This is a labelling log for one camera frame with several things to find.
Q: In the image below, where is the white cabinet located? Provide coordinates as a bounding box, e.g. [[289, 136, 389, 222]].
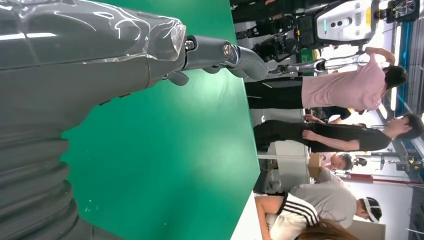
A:
[[258, 140, 311, 194]]

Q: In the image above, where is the brown cardboard box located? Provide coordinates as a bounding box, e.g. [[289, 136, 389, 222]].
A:
[[308, 152, 323, 179]]

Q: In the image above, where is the person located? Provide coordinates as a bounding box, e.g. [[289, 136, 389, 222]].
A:
[[326, 152, 354, 172], [289, 167, 383, 229], [303, 105, 367, 126], [253, 113, 424, 154], [255, 192, 360, 240], [245, 46, 409, 112]]

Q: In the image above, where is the white black humanoid robot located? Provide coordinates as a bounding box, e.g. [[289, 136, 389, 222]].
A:
[[231, 0, 382, 80]]

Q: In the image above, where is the red pipe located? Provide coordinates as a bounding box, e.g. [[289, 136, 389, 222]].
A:
[[334, 172, 424, 186]]

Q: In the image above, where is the beige board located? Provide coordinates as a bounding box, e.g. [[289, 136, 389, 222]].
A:
[[346, 220, 387, 240]]

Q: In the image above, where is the black yellow machine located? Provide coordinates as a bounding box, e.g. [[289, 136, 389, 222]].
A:
[[395, 154, 424, 174]]

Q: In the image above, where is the black camera on stand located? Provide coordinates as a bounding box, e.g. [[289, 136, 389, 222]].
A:
[[352, 156, 369, 168]]

